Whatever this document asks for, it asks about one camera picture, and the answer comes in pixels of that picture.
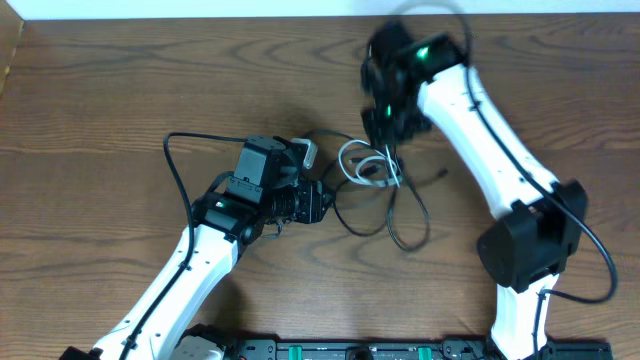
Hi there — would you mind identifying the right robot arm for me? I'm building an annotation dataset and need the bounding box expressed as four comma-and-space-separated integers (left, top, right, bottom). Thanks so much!
361, 22, 587, 359

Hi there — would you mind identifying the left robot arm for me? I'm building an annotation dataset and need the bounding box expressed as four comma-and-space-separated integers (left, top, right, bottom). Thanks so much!
62, 135, 335, 359

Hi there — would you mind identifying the black USB cable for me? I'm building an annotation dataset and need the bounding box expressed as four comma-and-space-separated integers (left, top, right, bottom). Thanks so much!
299, 128, 449, 252

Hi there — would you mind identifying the white USB cable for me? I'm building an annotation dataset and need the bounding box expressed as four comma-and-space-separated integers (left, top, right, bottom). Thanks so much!
337, 139, 403, 189

